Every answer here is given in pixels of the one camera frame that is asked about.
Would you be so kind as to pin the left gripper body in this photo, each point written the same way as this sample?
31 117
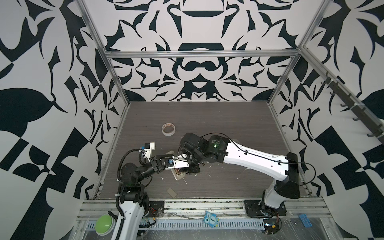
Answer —
154 165

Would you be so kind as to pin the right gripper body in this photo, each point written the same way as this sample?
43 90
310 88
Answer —
194 159

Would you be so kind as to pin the white remote control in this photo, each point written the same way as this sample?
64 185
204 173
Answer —
179 173

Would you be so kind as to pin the grey battery cover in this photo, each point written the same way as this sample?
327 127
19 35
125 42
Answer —
172 193

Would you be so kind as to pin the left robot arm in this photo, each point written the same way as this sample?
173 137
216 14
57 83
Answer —
132 202

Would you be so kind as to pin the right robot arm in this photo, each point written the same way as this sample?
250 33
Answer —
283 169

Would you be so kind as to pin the white masking tape roll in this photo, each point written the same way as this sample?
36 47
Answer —
168 129

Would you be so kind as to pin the green push button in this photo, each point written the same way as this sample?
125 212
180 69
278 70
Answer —
105 225

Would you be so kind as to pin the small electronics board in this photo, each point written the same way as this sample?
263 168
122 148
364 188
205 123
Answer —
272 226

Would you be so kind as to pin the blue tape piece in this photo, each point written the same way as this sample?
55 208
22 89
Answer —
305 220

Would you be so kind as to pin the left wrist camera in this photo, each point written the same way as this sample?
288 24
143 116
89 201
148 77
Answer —
147 150

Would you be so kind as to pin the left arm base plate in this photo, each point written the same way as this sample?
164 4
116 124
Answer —
156 208

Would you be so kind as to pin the white slotted cable duct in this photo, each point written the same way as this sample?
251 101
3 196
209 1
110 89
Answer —
224 224

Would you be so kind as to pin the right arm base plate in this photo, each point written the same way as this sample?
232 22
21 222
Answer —
258 209

